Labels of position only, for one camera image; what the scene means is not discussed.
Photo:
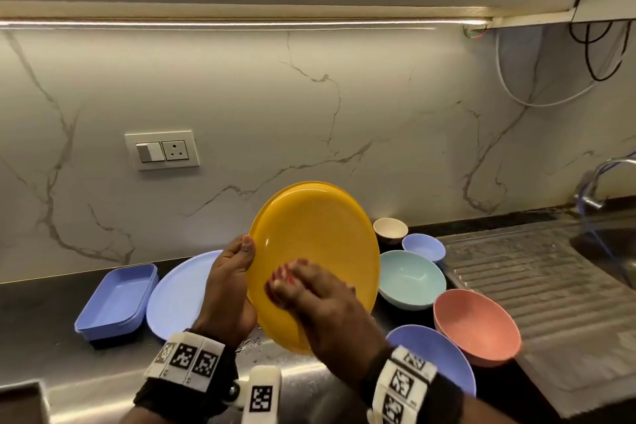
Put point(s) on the person's left hand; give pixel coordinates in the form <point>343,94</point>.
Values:
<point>226,299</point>

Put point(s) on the person's right hand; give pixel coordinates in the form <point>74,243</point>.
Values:
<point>333,324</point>

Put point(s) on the light blue plate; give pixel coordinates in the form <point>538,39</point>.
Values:
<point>179,294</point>

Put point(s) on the red checkered cloth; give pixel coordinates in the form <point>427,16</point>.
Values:
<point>289,280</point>

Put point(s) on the teal bowl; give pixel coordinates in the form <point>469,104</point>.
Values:
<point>412,279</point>

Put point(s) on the yellow plate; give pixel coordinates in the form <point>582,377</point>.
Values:
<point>318,230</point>

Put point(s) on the small cream bowl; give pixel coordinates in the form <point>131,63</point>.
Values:
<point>390,229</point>

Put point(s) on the large blue bowl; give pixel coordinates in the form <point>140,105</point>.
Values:
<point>442,354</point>

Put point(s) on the small blue bowl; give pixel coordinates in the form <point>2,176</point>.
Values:
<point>425,246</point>

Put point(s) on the pink bowl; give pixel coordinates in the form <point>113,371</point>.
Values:
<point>477,324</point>

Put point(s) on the person's right forearm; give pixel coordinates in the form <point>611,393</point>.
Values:
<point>487,413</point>

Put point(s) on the person's left forearm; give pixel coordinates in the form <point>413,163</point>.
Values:
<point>144,416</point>

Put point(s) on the left wrist marker band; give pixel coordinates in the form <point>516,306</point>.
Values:
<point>189,359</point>

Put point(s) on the wrist marker band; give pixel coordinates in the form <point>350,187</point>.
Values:
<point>189,359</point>
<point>402,384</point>

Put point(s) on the right wrist marker band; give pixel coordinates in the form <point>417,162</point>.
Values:
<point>402,384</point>

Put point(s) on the blue rectangular tray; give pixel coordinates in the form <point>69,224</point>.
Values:
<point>119,299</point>

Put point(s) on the LED light strip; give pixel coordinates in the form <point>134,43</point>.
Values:
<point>248,23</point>

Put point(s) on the steel faucet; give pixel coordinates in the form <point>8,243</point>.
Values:
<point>589,201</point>

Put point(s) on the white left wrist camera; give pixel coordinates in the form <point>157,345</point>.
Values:
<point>261,396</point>

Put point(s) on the white wall switch socket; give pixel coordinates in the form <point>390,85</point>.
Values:
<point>174,150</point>

